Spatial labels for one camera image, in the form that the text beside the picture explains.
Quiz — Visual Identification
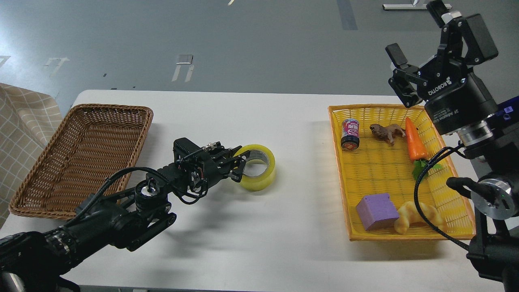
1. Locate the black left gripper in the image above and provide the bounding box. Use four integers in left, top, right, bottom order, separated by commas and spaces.
191, 146, 246, 189

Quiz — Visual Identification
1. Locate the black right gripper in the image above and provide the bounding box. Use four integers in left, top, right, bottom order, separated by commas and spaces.
385, 0, 499, 135

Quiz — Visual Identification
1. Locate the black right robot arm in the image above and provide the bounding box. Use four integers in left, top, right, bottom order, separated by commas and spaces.
385, 0, 519, 292

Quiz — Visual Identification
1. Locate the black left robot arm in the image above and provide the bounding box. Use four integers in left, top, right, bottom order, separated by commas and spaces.
0, 138, 251, 292

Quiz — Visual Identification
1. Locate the brown toy animal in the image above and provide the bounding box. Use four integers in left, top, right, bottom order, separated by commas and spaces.
369, 124, 407, 146

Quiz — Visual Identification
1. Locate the orange toy carrot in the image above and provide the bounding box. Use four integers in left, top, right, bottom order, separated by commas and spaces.
405, 118, 430, 181

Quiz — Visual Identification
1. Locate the small drink can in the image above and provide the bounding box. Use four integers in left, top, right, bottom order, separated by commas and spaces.
341, 118, 360, 151

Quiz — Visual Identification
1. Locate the yellow plastic basket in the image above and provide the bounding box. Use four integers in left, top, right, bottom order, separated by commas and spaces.
328, 104, 475, 241

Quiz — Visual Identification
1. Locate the brown wicker basket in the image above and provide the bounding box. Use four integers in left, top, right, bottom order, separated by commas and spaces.
9, 104, 154, 220

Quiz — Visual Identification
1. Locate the purple foam block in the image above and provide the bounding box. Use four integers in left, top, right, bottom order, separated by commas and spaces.
356, 193, 400, 232

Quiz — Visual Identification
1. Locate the toy croissant bread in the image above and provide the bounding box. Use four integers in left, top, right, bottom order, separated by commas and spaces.
394, 201, 446, 234

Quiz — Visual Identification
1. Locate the beige checkered cloth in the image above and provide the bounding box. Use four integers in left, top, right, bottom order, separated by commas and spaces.
0, 84, 62, 226

